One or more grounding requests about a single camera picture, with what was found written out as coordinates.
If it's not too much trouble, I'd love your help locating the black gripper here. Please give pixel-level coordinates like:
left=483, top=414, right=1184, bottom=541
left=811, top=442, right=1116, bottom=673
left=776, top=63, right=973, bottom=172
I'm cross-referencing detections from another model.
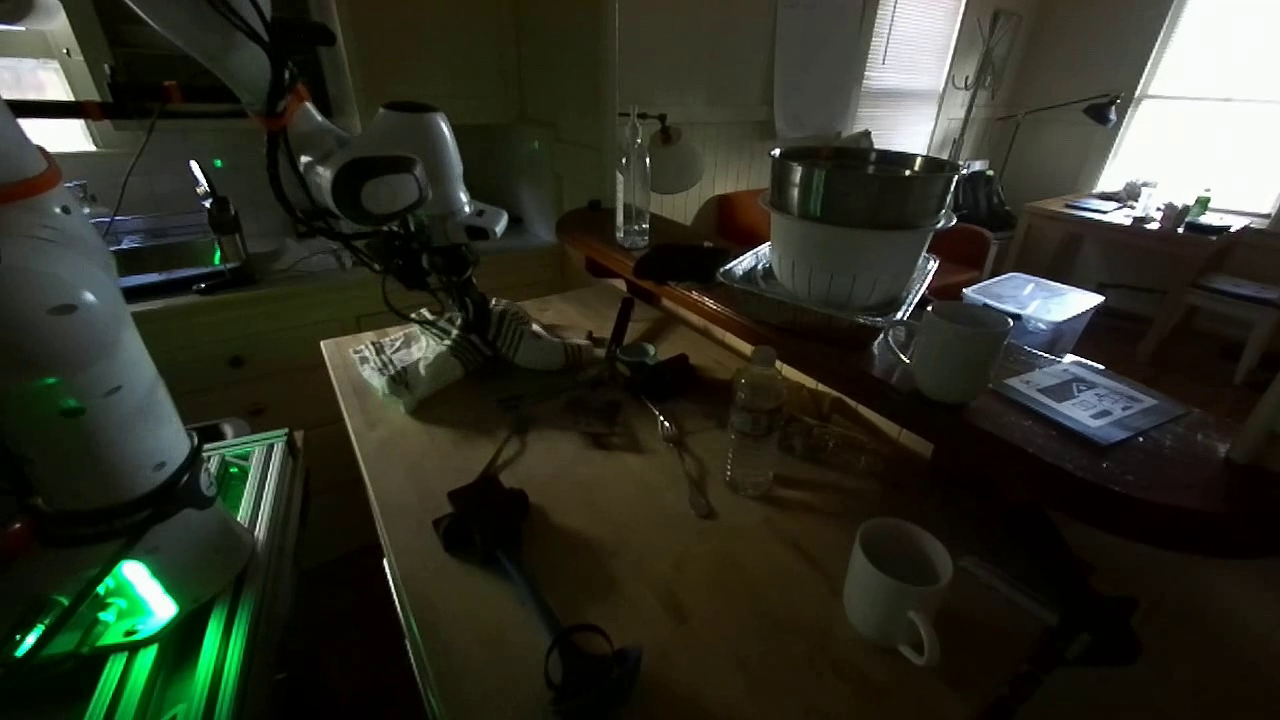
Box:
left=385, top=225, right=512, bottom=359

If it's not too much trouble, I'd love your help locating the white green striped towel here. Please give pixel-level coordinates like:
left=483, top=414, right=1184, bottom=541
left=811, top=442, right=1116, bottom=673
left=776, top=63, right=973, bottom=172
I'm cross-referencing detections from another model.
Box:
left=347, top=291, right=603, bottom=404

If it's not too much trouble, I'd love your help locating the small black tripod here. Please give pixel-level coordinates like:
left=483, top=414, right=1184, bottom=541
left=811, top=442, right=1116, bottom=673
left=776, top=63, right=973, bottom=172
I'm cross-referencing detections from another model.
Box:
left=550, top=279, right=672, bottom=434

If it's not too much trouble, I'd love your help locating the tall clear glass bottle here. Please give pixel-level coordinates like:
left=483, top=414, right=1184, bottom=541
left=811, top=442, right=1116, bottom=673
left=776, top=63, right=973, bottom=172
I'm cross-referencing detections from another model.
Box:
left=613, top=107, right=654, bottom=257

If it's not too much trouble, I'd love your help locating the beige cabinet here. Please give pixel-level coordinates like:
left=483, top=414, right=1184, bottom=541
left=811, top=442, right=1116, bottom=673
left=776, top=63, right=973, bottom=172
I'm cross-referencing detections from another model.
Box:
left=453, top=0, right=624, bottom=234

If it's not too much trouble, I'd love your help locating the black stand with green light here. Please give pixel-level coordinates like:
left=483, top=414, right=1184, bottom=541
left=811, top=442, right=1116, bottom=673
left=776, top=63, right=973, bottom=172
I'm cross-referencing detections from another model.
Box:
left=180, top=152, right=255, bottom=272

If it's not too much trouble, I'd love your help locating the grey serving plate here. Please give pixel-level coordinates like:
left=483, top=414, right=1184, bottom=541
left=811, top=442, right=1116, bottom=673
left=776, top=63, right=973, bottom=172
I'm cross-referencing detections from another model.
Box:
left=713, top=240, right=943, bottom=331

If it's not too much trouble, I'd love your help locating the clear plastic water bottle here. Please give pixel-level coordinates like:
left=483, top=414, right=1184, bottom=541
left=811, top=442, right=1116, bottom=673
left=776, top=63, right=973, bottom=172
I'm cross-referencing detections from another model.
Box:
left=720, top=340, right=792, bottom=505

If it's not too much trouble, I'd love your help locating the white round pot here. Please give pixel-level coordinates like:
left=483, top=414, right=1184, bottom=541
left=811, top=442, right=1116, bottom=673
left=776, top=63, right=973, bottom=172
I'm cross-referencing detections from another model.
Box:
left=768, top=209, right=940, bottom=314

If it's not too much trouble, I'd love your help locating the white window curtain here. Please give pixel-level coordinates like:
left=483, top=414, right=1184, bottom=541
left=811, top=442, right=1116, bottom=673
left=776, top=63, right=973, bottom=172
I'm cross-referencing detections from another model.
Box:
left=768, top=0, right=884, bottom=144

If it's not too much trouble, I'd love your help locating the large white mug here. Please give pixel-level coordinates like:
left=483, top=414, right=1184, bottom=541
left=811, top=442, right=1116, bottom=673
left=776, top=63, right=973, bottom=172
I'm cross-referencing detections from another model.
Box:
left=879, top=295, right=1014, bottom=410

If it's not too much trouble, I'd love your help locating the small white mug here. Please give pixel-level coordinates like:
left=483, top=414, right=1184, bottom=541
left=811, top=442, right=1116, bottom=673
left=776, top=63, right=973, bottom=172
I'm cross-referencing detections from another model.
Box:
left=839, top=512, right=961, bottom=673

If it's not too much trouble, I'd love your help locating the red chair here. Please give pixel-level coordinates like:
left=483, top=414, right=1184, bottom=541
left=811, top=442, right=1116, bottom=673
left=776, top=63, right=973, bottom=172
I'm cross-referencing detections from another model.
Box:
left=928, top=221, right=1003, bottom=302

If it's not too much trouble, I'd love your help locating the clear plastic lidded container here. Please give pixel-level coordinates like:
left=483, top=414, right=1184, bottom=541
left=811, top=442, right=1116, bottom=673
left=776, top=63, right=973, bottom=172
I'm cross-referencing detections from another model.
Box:
left=961, top=267, right=1112, bottom=355

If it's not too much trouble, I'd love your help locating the black desk lamp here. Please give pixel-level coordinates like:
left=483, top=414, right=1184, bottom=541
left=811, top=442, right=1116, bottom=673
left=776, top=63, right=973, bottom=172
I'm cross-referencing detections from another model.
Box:
left=990, top=88, right=1127, bottom=182

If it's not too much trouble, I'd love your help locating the wooden desk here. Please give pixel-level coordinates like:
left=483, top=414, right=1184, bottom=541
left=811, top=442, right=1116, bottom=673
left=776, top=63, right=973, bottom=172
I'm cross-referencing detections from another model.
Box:
left=1011, top=192, right=1271, bottom=314

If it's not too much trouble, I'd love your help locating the wooden chair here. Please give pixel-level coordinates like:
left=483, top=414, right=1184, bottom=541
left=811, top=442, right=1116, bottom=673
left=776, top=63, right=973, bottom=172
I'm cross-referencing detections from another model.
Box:
left=1136, top=227, right=1280, bottom=389

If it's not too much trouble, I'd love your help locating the black cable clamp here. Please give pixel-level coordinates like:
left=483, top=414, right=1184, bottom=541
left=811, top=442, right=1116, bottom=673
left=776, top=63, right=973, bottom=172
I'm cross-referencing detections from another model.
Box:
left=490, top=554, right=647, bottom=720

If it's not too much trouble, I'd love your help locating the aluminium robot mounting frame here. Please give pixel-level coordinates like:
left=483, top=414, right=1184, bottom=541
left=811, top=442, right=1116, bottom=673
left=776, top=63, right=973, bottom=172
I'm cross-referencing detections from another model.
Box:
left=0, top=419, right=307, bottom=720

